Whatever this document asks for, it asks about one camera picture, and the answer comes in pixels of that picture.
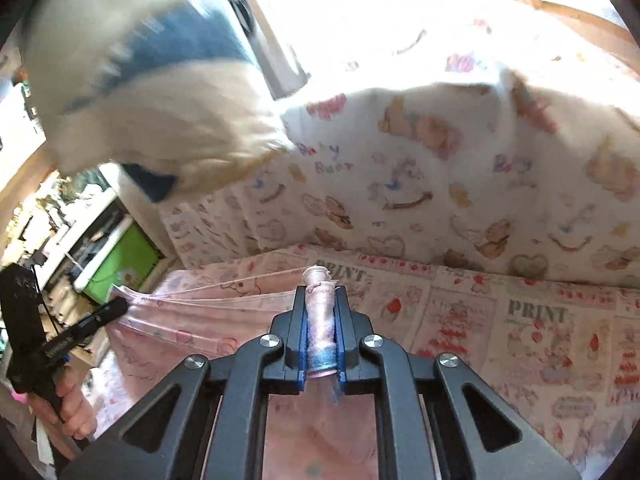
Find bear print blanket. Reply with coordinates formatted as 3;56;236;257
160;0;640;288

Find person's left hand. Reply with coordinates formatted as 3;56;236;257
26;364;99;442

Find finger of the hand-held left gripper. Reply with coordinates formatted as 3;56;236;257
42;297;128;361

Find wooden window frame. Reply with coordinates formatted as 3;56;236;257
460;0;640;68

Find pink printed pants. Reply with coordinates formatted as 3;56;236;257
107;265;353;480

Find green storage box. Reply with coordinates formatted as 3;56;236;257
81;221;167;307

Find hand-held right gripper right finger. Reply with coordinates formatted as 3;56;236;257
332;285;583;480

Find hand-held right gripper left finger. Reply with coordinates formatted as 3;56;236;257
60;285;308;480

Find pink patchwork print bed sheet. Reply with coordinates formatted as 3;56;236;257
90;242;640;480

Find striped curtain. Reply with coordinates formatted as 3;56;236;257
22;0;306;203

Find cluttered shelf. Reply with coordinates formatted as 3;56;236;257
0;75;133;321

